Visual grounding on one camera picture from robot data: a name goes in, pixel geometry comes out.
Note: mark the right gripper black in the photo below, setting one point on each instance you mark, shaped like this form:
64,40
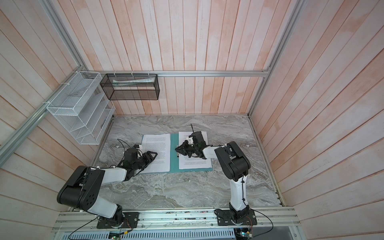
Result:
183,149

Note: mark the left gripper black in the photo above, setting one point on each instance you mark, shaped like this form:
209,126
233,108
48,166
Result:
149,159

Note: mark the green file folder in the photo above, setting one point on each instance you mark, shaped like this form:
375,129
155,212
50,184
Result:
167,160

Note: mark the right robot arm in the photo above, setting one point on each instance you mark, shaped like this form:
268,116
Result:
235,166

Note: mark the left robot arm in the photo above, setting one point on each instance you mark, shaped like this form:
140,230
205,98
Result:
81,191

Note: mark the papers in black basket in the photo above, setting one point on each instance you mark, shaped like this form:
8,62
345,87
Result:
146,82

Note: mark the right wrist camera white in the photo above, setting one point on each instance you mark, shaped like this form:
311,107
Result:
191,140

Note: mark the left camera cable black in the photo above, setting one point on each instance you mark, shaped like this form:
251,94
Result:
124,144

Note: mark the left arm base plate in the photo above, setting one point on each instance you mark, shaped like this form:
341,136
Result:
125,220

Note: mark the black mesh wall basket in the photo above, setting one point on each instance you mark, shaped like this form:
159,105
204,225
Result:
118,87

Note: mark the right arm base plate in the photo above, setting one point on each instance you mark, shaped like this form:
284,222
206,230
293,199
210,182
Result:
231,218

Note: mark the white wire mesh shelf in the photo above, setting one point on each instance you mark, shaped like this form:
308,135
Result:
83,112

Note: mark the horizontal aluminium wall bar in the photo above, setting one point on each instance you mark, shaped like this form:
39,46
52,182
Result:
223,73

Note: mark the aluminium mounting rail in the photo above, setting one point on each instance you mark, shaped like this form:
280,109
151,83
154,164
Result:
180,219

